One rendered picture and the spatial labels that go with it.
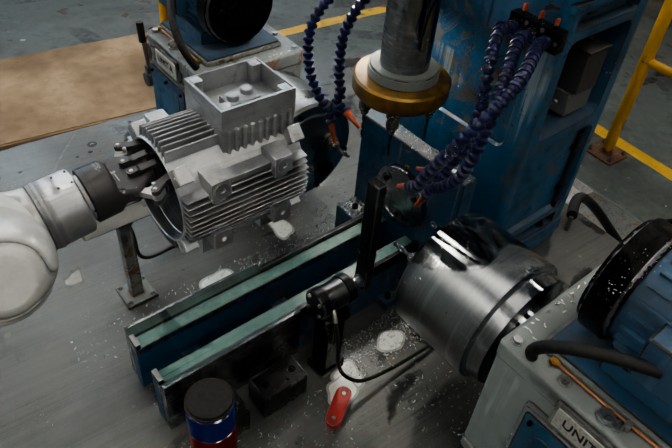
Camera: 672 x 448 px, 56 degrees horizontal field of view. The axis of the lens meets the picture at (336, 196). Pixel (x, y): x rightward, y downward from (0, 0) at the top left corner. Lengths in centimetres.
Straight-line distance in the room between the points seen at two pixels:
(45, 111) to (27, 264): 272
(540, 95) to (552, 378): 52
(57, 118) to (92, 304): 189
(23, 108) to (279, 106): 259
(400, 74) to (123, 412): 80
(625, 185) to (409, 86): 245
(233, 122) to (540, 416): 60
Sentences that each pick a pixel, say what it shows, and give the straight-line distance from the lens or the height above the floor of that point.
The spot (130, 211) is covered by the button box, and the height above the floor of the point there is 105.
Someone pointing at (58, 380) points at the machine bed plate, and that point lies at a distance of 138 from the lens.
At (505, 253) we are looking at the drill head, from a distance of 109.
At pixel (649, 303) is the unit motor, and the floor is 132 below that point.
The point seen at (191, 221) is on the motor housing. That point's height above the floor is 132.
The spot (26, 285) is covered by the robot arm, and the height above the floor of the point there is 145.
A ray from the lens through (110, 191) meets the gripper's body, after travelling 84.
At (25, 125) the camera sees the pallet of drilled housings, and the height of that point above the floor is 15.
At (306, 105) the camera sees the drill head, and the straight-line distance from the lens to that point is 137.
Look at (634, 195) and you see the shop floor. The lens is 341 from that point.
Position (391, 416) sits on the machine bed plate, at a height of 80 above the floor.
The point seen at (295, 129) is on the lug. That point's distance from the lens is 91.
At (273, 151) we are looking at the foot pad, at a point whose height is 137.
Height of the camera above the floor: 190
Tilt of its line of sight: 41 degrees down
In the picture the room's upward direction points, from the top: 5 degrees clockwise
